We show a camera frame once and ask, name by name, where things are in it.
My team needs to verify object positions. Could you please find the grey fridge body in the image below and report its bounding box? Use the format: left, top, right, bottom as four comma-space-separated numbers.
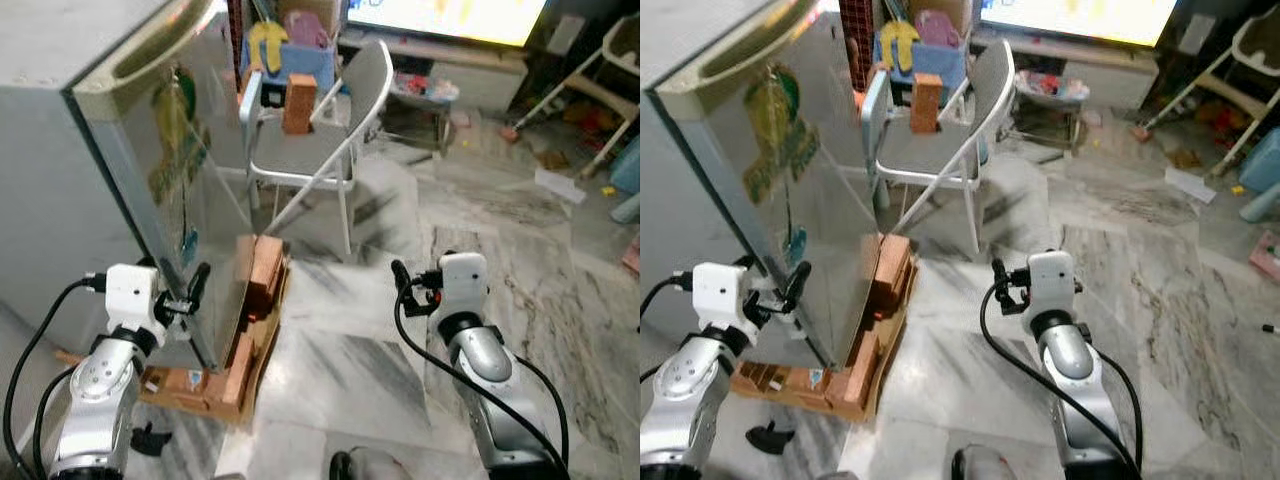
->
640, 0, 841, 341
0, 0, 216, 336

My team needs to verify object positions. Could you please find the wooden pallet with bricks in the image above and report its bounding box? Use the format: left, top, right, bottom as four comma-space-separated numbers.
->
728, 233, 918, 425
138, 234, 293, 425

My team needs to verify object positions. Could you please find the small black floor object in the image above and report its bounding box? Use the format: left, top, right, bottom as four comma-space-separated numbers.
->
746, 421, 797, 457
129, 421, 174, 458

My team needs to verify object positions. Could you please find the grey white metal chair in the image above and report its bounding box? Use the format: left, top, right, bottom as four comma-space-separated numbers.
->
860, 38, 1018, 258
238, 38, 397, 263

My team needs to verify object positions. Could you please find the green yellow door sticker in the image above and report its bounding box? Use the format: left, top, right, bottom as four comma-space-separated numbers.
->
743, 63, 823, 208
148, 64, 213, 208

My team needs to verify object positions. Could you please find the white paper sheet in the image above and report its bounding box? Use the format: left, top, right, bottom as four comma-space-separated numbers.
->
1163, 166, 1218, 205
533, 167, 589, 206

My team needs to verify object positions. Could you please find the grey right robot leg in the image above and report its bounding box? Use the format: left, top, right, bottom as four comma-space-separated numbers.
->
329, 447, 413, 480
950, 445, 1031, 480

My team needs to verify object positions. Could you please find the colourful baby bouncer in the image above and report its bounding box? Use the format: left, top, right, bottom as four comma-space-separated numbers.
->
1010, 68, 1093, 156
383, 68, 463, 158

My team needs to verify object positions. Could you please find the upright orange brick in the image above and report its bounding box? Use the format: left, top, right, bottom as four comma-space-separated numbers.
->
909, 72, 945, 135
281, 72, 320, 137

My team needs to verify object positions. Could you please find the light blue plastic stool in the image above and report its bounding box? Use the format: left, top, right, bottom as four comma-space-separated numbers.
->
1236, 125, 1280, 225
608, 134, 641, 227

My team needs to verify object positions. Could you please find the grey television cabinet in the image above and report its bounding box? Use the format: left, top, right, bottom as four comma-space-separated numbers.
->
970, 28, 1163, 113
338, 28, 533, 113

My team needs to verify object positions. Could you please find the blue bag with toys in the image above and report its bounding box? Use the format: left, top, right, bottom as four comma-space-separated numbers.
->
243, 12, 343, 98
873, 10, 973, 98

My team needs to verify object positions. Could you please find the bright television screen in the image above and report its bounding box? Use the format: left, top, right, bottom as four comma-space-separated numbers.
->
980, 0, 1181, 49
345, 0, 550, 49

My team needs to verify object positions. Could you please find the white baby high chair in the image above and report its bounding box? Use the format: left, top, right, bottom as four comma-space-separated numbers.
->
515, 14, 641, 183
1140, 8, 1280, 183

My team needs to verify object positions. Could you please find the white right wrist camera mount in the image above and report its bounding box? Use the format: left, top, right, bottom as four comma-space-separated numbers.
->
1024, 249, 1079, 321
436, 251, 492, 322

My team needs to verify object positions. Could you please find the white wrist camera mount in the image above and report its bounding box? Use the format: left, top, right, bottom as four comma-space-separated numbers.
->
104, 263, 168, 337
1024, 249, 1079, 321
436, 251, 492, 322
691, 262, 759, 346

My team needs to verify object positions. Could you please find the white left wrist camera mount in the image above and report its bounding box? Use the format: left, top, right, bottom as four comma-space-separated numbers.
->
691, 262, 759, 346
104, 263, 168, 337

